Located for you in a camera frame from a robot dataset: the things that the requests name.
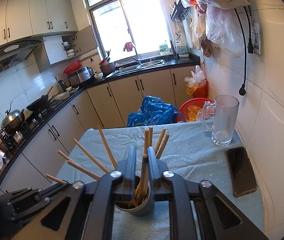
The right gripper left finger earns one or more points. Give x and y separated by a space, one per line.
83 211

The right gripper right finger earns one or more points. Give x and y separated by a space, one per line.
197 210

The wooden chopstick three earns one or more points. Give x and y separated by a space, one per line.
85 171

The wooden chopstick two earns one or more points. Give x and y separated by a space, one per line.
90 156

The wooden chopstick five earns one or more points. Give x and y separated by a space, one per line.
54 179

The wooden chopstick one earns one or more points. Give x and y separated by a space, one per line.
107 147

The wooden chopstick six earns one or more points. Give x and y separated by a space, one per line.
141 191

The wooden chopstick four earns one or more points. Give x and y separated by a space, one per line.
162 146

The steel kitchen sink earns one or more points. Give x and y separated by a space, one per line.
137 67

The kitchen faucet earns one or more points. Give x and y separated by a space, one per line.
137 56

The black smartphone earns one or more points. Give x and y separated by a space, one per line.
241 172

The dark grey utensil holder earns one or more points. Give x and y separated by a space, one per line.
133 203

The grey-blue table cloth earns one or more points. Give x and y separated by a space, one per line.
189 153

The steel wok with lid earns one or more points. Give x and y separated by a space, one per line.
13 120

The clear glass beer mug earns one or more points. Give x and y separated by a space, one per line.
222 127

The red plastic basin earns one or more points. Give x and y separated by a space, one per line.
191 110

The blue plastic bag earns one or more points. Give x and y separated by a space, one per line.
153 111

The black frying pan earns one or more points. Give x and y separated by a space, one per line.
39 103

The red bin with bags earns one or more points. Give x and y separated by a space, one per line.
197 84

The electric kettle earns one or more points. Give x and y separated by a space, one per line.
61 86

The silver rice cooker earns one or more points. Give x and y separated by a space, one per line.
80 76

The brown utensil pot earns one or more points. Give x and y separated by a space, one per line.
108 68

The red colander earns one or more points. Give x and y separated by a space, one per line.
73 67

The range hood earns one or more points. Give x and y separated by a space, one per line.
16 52

